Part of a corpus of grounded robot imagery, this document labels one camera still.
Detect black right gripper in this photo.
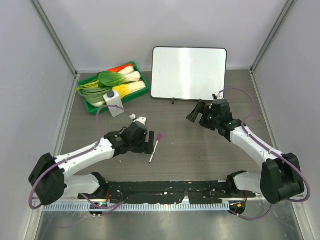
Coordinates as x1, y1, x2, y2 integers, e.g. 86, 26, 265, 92
187, 101, 221, 132

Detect white marker purple cap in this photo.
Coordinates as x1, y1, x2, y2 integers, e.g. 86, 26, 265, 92
149, 133, 162, 164

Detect white whiteboard black frame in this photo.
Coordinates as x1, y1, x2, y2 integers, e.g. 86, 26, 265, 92
151, 46, 227, 101

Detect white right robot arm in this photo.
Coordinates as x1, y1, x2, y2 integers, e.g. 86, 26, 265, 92
186, 99, 305, 205

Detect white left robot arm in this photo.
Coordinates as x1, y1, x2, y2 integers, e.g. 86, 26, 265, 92
28, 117, 155, 209

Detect white bottle grey cap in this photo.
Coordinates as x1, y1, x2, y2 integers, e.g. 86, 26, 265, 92
103, 90, 125, 118

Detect yellow white cabbage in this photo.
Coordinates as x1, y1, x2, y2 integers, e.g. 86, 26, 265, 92
112, 80, 146, 99

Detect green plastic tray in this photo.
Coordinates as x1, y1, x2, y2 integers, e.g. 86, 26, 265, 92
73, 61, 150, 115

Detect green long beans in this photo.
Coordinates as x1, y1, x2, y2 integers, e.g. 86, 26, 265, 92
73, 86, 112, 108

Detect white bok choy stalk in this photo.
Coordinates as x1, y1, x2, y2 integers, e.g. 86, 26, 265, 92
118, 65, 135, 75

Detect green bok choy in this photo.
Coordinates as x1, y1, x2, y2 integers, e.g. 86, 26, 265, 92
97, 71, 141, 88

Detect orange carrot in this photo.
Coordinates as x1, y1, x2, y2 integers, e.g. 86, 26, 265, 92
107, 63, 133, 73

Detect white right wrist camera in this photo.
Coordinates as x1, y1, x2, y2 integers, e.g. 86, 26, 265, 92
212, 92, 224, 101

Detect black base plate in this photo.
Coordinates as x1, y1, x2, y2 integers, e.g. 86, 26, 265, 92
86, 180, 256, 205

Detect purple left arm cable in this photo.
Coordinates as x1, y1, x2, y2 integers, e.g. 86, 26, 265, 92
27, 104, 137, 210

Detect slotted grey cable duct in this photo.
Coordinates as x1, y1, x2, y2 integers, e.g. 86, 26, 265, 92
43, 200, 230, 212

